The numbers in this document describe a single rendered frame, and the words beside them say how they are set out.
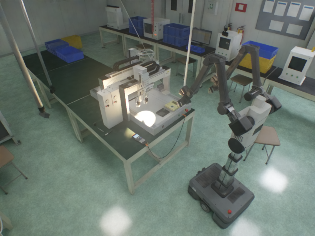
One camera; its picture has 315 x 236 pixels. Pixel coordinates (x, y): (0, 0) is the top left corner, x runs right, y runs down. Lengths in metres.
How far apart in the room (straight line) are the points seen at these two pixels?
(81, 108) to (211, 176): 1.96
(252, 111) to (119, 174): 1.98
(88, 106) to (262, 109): 2.18
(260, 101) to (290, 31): 4.13
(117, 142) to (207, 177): 1.18
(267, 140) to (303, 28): 3.28
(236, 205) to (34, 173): 2.75
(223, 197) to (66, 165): 2.23
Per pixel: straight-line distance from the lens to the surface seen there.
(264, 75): 4.07
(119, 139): 2.19
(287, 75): 4.09
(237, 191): 2.50
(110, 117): 2.26
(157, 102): 2.52
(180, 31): 4.88
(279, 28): 5.62
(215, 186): 2.40
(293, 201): 3.10
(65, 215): 2.71
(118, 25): 6.69
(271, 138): 2.99
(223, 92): 1.43
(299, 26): 5.53
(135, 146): 2.09
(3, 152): 3.12
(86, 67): 4.09
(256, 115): 1.53
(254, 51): 1.75
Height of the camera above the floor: 2.28
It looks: 39 degrees down
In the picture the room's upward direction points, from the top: straight up
